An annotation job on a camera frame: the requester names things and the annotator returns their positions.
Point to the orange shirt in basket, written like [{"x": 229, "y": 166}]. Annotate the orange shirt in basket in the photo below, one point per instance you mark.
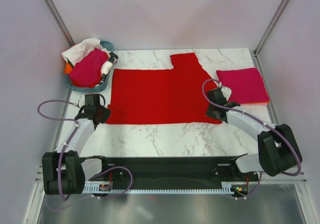
[{"x": 68, "y": 68}]

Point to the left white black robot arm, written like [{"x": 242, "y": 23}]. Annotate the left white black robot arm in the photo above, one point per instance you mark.
[{"x": 64, "y": 171}]

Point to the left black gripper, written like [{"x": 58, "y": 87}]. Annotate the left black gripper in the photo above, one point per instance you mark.
[{"x": 106, "y": 114}]

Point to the folded magenta t shirt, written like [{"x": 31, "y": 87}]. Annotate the folded magenta t shirt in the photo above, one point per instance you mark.
[{"x": 247, "y": 85}]

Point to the white and black garment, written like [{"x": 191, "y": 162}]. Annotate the white and black garment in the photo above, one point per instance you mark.
[{"x": 113, "y": 59}]

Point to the right aluminium frame post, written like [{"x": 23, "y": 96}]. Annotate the right aluminium frame post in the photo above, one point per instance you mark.
[{"x": 274, "y": 20}]

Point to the aluminium frame post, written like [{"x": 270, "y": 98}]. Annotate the aluminium frame post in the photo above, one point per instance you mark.
[
  {"x": 57, "y": 17},
  {"x": 274, "y": 20}
]

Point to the left aluminium frame post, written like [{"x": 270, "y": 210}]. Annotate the left aluminium frame post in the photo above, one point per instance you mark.
[{"x": 57, "y": 17}]

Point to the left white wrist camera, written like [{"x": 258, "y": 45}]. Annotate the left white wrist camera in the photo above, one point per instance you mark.
[{"x": 80, "y": 101}]

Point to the red t shirt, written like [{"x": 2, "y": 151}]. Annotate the red t shirt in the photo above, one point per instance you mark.
[{"x": 146, "y": 97}]

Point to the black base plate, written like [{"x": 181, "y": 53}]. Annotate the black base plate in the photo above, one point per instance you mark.
[{"x": 175, "y": 171}]

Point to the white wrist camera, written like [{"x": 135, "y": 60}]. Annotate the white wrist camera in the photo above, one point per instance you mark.
[
  {"x": 226, "y": 91},
  {"x": 80, "y": 101}
]

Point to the teal plastic laundry basket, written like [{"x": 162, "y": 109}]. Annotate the teal plastic laundry basket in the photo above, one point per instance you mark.
[{"x": 98, "y": 88}]

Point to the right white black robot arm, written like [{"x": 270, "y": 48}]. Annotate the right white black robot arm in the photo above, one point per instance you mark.
[{"x": 278, "y": 152}]

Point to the magenta shirt in basket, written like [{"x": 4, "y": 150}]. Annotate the magenta shirt in basket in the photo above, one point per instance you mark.
[{"x": 87, "y": 72}]

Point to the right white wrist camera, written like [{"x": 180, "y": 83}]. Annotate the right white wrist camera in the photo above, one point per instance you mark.
[{"x": 226, "y": 91}]

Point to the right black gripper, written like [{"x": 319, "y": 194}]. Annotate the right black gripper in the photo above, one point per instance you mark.
[{"x": 209, "y": 114}]

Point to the white shirt in basket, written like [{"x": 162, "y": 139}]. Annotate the white shirt in basket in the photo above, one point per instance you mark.
[{"x": 77, "y": 52}]

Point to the white slotted cable duct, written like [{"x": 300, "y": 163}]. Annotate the white slotted cable duct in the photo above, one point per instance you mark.
[{"x": 104, "y": 188}]

